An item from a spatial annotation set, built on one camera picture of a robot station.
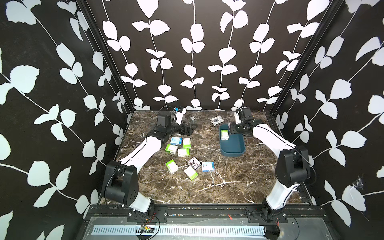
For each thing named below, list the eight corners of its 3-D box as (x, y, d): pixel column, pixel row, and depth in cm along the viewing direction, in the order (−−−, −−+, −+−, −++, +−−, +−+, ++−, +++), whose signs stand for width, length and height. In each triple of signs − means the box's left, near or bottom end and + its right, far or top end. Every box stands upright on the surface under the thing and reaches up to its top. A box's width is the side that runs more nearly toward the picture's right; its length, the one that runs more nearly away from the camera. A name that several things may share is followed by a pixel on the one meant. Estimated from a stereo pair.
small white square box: (214, 125, 114) (214, 124, 113) (210, 120, 118) (210, 118, 116) (223, 121, 117) (224, 120, 115) (219, 116, 121) (219, 115, 119)
